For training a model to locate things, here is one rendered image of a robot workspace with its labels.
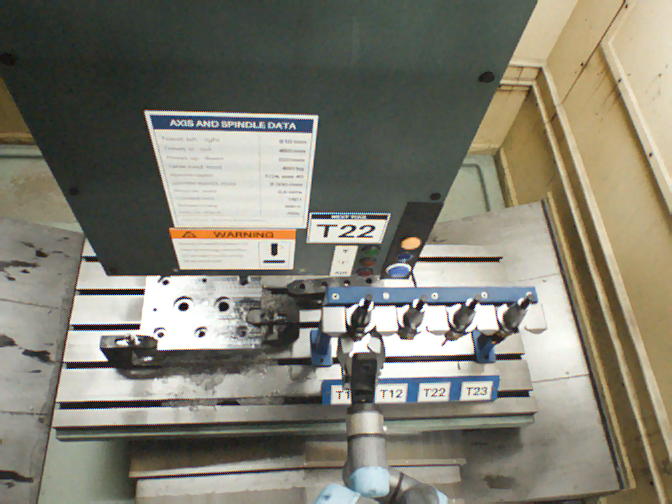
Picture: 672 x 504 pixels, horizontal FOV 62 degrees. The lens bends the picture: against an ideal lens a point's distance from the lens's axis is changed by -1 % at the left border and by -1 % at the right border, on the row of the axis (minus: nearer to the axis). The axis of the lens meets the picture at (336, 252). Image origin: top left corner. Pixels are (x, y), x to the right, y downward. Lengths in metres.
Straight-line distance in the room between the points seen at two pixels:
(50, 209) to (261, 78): 1.74
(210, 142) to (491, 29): 0.28
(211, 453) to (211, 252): 0.91
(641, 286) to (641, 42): 0.59
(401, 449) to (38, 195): 1.50
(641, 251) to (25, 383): 1.68
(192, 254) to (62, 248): 1.27
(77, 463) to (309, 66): 1.46
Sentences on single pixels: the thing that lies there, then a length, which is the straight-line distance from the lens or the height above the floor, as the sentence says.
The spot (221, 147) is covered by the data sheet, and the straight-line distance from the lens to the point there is 0.59.
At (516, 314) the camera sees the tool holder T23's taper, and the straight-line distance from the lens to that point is 1.24.
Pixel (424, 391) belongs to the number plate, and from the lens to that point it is 1.47.
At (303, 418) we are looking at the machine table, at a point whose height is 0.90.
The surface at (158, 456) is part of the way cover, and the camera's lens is 1.63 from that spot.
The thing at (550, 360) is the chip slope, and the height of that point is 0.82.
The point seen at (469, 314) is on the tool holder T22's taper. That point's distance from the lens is 1.20.
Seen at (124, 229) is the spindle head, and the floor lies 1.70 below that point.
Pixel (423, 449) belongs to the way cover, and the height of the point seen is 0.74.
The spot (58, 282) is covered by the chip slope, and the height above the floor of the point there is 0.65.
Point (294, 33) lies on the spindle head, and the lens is 0.49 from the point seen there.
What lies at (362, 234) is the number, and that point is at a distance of 0.73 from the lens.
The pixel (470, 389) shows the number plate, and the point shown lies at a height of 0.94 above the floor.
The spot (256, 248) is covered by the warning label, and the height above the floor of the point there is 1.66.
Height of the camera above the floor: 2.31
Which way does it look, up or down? 60 degrees down
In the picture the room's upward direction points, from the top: 12 degrees clockwise
